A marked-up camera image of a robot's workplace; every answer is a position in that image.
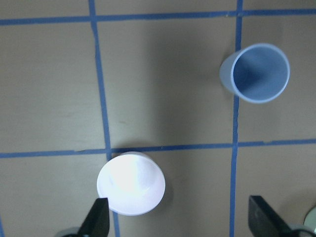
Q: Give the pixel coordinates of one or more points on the blue cup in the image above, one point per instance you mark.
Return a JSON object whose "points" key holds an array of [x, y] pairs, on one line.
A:
{"points": [[257, 74]]}

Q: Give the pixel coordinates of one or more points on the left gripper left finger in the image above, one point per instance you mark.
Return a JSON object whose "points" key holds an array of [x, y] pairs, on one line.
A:
{"points": [[97, 222]]}

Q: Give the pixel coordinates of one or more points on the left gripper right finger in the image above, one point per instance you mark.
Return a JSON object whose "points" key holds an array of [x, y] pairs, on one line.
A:
{"points": [[263, 221]]}

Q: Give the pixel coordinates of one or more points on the pink white bowl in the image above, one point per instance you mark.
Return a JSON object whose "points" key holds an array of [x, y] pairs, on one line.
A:
{"points": [[132, 182]]}

